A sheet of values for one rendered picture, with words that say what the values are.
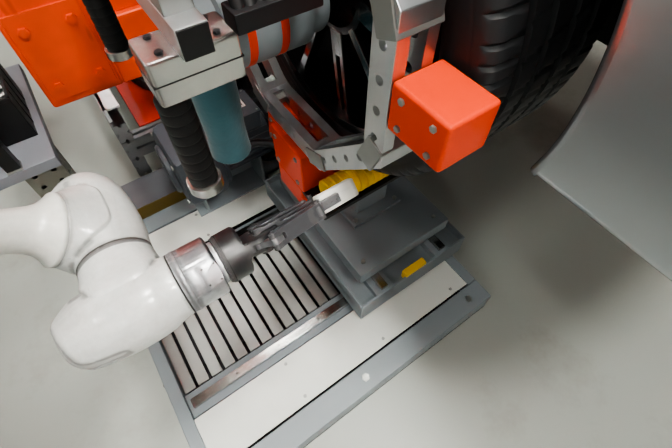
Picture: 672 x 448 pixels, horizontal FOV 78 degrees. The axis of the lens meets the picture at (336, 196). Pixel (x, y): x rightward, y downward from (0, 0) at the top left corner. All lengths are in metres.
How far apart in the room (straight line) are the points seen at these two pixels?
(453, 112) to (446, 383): 0.90
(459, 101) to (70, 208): 0.50
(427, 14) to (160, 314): 0.46
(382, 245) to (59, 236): 0.73
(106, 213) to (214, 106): 0.29
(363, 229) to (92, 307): 0.71
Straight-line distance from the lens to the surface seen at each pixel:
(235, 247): 0.59
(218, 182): 0.54
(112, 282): 0.59
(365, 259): 1.07
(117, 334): 0.59
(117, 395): 1.32
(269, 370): 1.14
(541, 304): 1.40
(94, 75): 1.13
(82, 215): 0.64
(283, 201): 1.27
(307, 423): 1.10
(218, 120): 0.84
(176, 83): 0.42
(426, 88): 0.46
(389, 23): 0.44
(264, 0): 0.40
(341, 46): 0.75
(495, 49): 0.49
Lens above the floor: 1.17
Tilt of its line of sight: 53 degrees down
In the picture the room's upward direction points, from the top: straight up
